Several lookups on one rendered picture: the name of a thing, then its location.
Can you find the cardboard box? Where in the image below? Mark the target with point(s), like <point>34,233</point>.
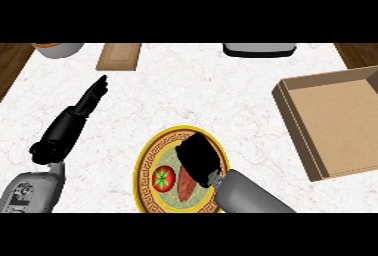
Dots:
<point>334,123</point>

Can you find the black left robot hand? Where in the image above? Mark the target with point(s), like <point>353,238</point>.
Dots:
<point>64,131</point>

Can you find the yellow patterned plate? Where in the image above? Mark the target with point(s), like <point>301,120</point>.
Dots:
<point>167,196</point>

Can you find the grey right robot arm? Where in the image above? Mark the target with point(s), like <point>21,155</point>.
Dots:
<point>245,195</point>

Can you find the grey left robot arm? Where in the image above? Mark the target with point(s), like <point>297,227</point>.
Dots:
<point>30,191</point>

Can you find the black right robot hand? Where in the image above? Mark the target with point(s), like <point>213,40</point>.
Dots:
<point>198,158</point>

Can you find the brown sweet potato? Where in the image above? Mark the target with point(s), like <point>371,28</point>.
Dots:
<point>185,188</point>

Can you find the red tomato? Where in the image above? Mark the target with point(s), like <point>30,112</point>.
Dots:
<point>164,179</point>

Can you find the grey bowl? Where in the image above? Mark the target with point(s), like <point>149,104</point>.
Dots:
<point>56,49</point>

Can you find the wooden cutting board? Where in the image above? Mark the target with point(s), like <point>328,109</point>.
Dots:
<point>118,56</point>

